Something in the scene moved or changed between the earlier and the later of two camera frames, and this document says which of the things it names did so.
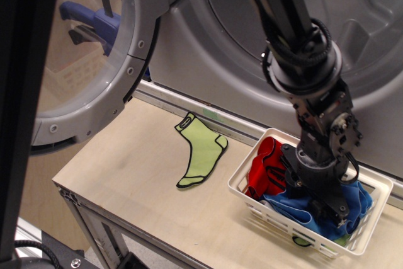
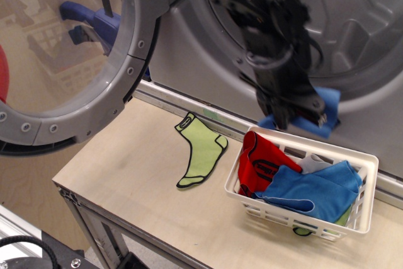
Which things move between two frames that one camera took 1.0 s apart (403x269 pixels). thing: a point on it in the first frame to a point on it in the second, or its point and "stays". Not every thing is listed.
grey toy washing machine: (209, 42) stays
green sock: (341, 241) to (305, 232)
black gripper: (319, 179) to (283, 74)
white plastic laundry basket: (353, 246) to (357, 222)
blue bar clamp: (105, 29) stays
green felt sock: (206, 148) stays
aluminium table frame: (103, 234) stays
